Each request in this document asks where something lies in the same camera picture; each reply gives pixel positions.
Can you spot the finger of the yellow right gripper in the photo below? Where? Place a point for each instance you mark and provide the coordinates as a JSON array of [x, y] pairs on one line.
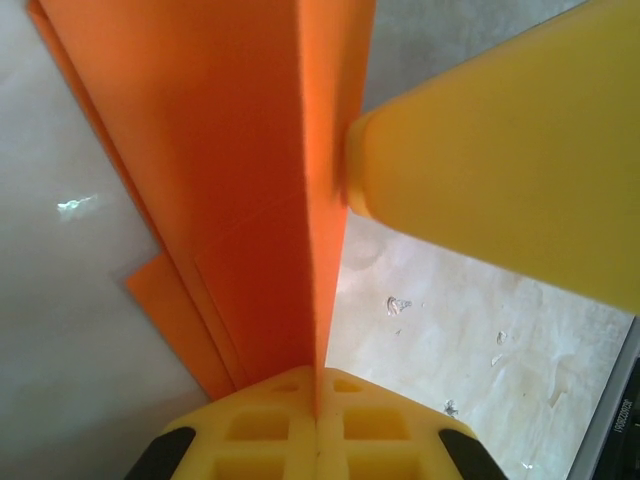
[[500, 150]]

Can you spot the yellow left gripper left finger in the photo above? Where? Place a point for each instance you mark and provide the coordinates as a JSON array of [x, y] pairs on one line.
[[260, 425]]

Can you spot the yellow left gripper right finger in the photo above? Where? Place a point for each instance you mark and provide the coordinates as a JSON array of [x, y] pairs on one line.
[[380, 430]]

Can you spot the orange paper sheet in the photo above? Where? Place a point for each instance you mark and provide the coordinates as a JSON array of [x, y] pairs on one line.
[[225, 150]]

